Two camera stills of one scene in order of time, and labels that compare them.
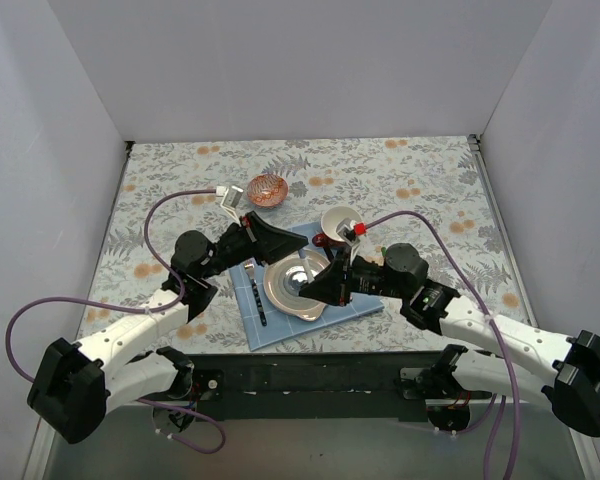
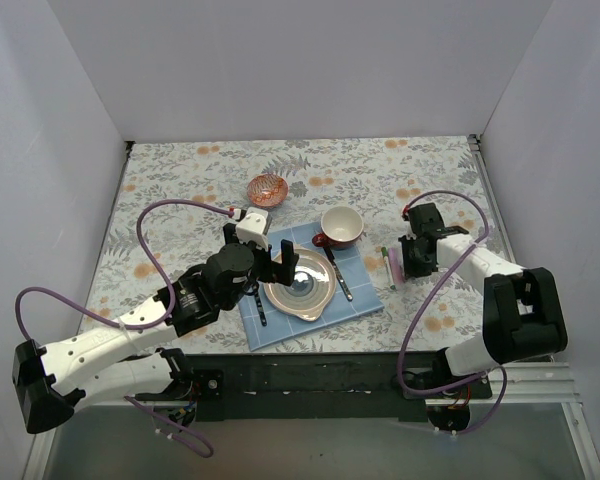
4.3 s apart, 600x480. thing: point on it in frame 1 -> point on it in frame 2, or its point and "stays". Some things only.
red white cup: (329, 223) stays
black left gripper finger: (270, 242) -> (284, 272)
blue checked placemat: (279, 324) stays
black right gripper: (349, 276) -> (412, 256)
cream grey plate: (285, 278) stays
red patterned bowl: (267, 190) stays
